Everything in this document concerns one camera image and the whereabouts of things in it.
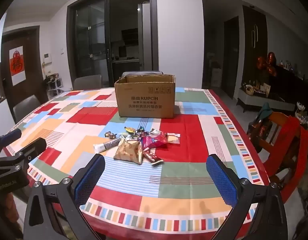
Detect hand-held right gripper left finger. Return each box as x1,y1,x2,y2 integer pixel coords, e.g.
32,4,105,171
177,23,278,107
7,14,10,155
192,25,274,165
23,153,106,240

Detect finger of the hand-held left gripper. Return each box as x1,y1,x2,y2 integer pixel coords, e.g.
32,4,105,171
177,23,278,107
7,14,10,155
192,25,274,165
8,137,47,167
0,128,22,153

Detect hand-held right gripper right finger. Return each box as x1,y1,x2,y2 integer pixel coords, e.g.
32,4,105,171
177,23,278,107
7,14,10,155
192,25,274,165
206,154,289,240

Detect pink snack packet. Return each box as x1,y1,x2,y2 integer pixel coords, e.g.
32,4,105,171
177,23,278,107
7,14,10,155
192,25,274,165
140,132,168,150

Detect brown cardboard box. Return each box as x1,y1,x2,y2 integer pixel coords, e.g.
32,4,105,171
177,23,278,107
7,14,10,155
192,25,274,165
114,74,176,119

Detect grey dining chair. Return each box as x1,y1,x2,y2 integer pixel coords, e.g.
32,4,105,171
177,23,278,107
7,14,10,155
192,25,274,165
73,74,102,91
13,94,42,124

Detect long white snack packet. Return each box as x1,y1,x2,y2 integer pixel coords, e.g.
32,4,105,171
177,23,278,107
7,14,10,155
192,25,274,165
93,140,122,152

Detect tan snack packet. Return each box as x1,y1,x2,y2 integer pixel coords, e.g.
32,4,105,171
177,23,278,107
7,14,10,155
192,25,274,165
113,140,144,165

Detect colourful checked tablecloth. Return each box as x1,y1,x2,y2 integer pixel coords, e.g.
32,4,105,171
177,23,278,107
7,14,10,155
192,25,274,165
3,87,270,240

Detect clear packet with white snack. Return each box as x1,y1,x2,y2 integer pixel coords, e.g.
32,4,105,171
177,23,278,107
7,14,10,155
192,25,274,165
166,132,181,145

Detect dark red snack bar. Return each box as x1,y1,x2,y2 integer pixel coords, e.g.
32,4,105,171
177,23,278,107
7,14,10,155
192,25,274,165
143,148,163,167

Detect white shoe rack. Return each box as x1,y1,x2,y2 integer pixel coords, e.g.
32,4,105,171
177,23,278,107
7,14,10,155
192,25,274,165
44,73,63,98

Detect red and white door poster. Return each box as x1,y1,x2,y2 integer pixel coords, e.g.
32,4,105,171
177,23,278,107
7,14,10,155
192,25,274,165
9,46,26,85

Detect orange wooden chair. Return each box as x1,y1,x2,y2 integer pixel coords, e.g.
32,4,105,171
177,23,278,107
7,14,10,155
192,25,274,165
246,110,308,203

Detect green cloth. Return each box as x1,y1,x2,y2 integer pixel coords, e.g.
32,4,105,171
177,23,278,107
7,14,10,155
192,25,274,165
259,102,273,120

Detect dark wooden door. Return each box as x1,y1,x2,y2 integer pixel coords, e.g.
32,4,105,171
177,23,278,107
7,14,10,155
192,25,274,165
1,26,48,124

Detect glass sliding door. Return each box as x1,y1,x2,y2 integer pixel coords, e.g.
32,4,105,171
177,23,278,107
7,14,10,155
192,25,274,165
66,0,159,89

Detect dark interior door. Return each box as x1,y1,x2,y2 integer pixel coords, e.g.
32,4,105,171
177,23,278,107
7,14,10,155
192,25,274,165
223,16,239,99

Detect red balloons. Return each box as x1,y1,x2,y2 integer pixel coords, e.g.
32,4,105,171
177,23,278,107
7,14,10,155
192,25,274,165
256,52,278,77

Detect dark tall cabinet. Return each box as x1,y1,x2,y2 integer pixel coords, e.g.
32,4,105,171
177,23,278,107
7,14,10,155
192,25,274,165
242,5,268,88

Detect silver refrigerator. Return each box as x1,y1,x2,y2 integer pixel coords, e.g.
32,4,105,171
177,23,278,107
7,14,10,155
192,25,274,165
138,2,151,71

